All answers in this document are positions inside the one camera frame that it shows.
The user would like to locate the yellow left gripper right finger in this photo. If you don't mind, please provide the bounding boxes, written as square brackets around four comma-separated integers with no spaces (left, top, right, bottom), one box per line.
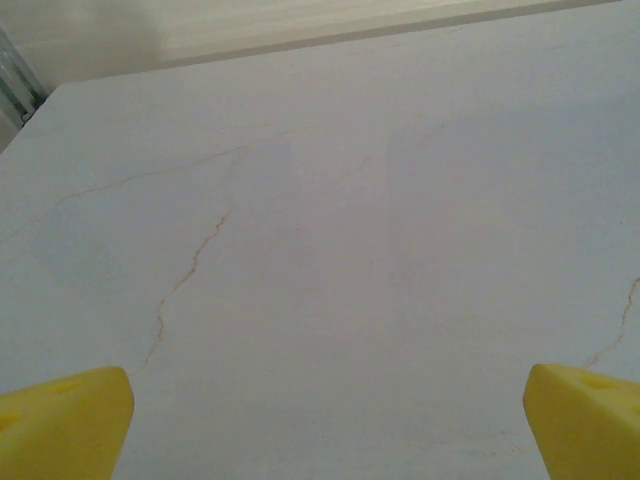
[522,363,640,480]

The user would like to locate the aluminium frame post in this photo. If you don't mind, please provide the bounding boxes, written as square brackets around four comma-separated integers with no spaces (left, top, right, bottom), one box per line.
[0,24,50,121]

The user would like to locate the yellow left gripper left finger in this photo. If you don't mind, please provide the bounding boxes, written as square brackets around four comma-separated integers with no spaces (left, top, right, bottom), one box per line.
[0,366,136,480]

